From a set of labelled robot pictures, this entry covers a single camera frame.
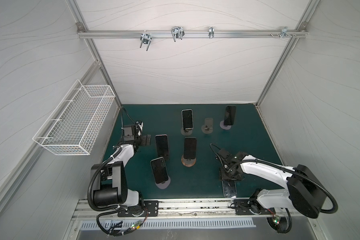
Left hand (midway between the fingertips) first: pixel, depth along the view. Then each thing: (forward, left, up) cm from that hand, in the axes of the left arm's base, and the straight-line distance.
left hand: (143, 133), depth 93 cm
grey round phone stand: (+9, -42, -4) cm, 43 cm away
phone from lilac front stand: (-25, -14, +7) cm, 29 cm away
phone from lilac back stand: (+18, -58, -1) cm, 60 cm away
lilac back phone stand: (+13, -55, -8) cm, 57 cm away
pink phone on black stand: (-10, -14, +5) cm, 18 cm away
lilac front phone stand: (-28, -15, -9) cm, 33 cm away
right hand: (-21, -51, -7) cm, 56 cm away
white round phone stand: (+8, -30, -8) cm, 32 cm away
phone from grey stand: (-30, -51, -7) cm, 59 cm away
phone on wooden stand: (-12, -29, +5) cm, 32 cm away
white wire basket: (-11, +26, +23) cm, 36 cm away
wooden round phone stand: (-16, -29, -7) cm, 33 cm away
